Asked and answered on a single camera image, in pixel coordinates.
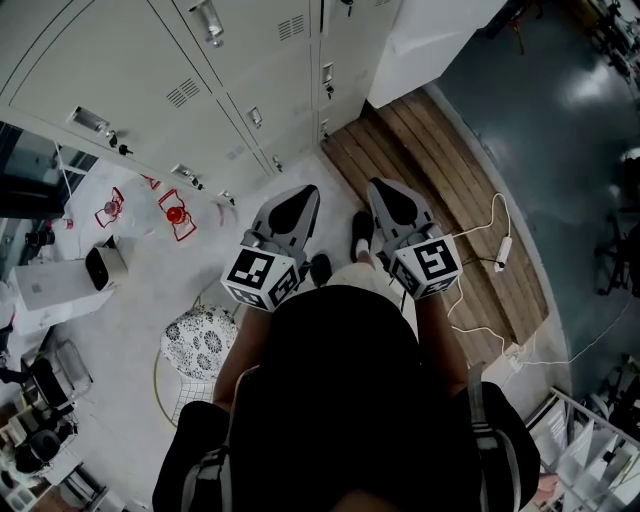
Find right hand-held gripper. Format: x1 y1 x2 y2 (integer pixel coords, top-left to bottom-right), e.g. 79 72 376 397
366 177 463 302

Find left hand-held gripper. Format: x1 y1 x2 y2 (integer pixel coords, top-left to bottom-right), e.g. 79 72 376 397
220 183 322 315

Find white locker cabinets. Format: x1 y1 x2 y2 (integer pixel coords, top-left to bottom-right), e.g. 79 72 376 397
0 0 404 207

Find person's right forearm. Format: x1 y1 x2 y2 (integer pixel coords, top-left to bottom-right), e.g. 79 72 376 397
413 287 471 399

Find person's left forearm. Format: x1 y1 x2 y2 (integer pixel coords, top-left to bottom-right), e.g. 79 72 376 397
212 305 275 407

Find clear plastic jar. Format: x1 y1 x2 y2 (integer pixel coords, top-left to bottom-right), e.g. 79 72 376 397
213 194 240 227

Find white power strip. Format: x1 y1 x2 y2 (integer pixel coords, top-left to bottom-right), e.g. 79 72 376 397
501 343 537 374
492 236 515 275

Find person's right black shoe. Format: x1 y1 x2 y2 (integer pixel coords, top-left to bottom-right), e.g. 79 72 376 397
349 210 376 254

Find person's beige shorts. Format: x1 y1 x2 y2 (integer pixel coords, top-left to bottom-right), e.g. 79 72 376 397
323 262 404 304

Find floral seat cushion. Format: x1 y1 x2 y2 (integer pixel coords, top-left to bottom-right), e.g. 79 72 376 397
159 304 240 382

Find wooden plank platform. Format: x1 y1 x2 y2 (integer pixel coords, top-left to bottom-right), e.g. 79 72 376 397
320 88 552 351

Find black and beige device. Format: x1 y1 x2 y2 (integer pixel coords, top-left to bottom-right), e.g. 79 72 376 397
83 235 130 292

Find person's black shirt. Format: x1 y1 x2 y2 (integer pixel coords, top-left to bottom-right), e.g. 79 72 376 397
152 284 542 512

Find black office chair base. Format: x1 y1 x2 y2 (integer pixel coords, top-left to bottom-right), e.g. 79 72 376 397
594 199 640 297

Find clear plastic tray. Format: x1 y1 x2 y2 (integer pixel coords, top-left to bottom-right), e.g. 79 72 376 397
49 339 95 397

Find white cardboard box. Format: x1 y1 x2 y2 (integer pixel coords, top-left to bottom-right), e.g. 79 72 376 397
8 259 117 337

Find black machine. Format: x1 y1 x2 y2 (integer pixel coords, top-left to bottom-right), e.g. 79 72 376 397
19 354 76 411

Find dark glass door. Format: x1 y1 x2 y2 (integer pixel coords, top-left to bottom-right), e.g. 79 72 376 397
0 121 100 219

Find white partition shelf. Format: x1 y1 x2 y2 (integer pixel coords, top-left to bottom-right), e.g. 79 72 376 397
524 387 640 512

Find white power cable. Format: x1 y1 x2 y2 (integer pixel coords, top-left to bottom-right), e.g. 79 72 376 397
519 298 637 367
446 191 516 351

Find gold wire chair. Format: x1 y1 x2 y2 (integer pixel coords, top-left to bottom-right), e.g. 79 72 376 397
152 294 242 429

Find person's right grey shoulder strap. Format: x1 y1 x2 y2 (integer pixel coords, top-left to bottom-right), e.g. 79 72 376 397
466 360 525 512

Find person's grey shoulder strap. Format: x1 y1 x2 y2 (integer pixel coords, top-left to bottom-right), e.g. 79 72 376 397
178 446 232 512
466 360 525 512

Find person's left grey shoulder strap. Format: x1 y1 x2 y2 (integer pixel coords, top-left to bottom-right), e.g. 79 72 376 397
178 446 232 512

